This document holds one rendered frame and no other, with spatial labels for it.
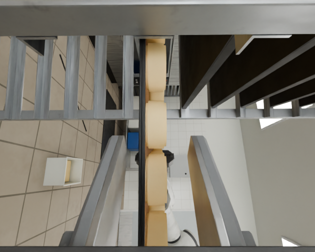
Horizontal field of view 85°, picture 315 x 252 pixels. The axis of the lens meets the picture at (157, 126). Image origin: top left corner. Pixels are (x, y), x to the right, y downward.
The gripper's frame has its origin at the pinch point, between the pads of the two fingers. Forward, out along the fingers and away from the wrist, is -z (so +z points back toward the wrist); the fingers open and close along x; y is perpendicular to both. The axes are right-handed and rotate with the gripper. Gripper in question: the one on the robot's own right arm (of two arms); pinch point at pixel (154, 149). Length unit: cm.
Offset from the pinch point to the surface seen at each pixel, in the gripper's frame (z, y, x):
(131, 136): 208, -233, -56
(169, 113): -7.9, -8.4, 4.8
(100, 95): -12.2, -12.2, -17.5
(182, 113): -8.0, -8.1, 8.8
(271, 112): -8.1, -8.4, 37.4
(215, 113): -8.0, -8.2, 19.4
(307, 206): 203, -82, 213
